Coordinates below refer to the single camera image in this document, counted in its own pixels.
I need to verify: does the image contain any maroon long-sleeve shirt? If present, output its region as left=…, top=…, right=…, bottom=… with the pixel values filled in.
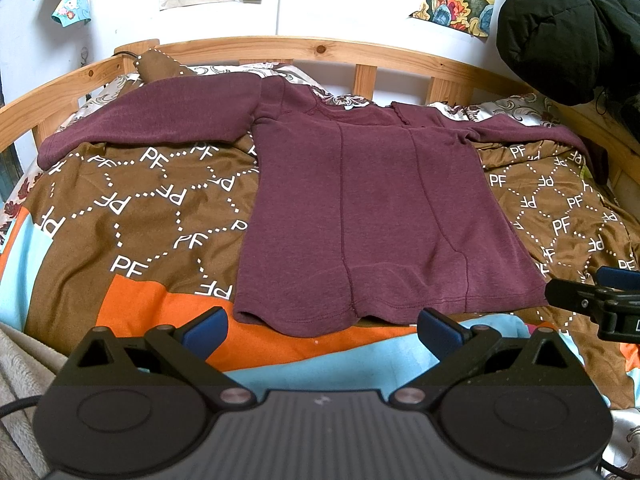
left=38, top=73, right=577, bottom=337

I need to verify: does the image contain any brown patterned PF bedspread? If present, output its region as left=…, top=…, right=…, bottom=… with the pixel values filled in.
left=1, top=136, right=639, bottom=392

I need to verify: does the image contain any beige fleece blanket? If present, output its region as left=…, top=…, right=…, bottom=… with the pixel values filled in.
left=0, top=324, right=66, bottom=480

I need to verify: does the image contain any black puffy jacket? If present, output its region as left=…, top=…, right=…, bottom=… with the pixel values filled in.
left=497, top=0, right=639, bottom=136

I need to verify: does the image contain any wooden bed frame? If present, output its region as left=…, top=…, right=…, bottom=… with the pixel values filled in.
left=0, top=34, right=640, bottom=196

